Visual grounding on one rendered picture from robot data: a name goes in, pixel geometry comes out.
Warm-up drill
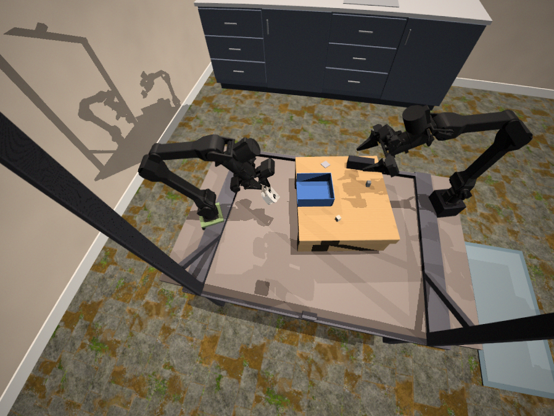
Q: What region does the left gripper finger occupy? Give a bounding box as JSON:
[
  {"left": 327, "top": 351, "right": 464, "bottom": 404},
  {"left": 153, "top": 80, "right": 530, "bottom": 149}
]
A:
[
  {"left": 258, "top": 177, "right": 270, "bottom": 187},
  {"left": 244, "top": 179, "right": 262, "bottom": 189}
]

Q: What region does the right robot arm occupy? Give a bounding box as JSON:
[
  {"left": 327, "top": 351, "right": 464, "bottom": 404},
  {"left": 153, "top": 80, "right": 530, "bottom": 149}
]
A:
[{"left": 378, "top": 105, "right": 533, "bottom": 205}]

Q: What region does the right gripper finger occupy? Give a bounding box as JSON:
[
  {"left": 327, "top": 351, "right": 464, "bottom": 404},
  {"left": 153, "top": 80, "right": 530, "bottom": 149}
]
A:
[
  {"left": 357, "top": 130, "right": 378, "bottom": 151},
  {"left": 362, "top": 159, "right": 388, "bottom": 175}
]

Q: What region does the blue open-top tray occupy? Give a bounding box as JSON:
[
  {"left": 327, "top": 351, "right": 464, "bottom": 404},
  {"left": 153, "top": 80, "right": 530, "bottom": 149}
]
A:
[{"left": 296, "top": 173, "right": 335, "bottom": 207}]

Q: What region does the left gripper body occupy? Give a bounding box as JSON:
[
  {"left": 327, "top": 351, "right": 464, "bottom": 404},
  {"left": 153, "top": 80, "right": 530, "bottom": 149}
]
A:
[{"left": 230, "top": 158, "right": 275, "bottom": 193}]

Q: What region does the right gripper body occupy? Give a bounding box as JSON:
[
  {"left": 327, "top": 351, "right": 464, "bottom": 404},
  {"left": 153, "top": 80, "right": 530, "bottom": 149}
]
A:
[{"left": 373, "top": 124, "right": 411, "bottom": 177}]

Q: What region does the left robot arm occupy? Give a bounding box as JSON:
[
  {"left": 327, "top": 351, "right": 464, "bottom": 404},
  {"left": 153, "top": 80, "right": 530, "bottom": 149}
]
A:
[{"left": 138, "top": 135, "right": 260, "bottom": 222}]

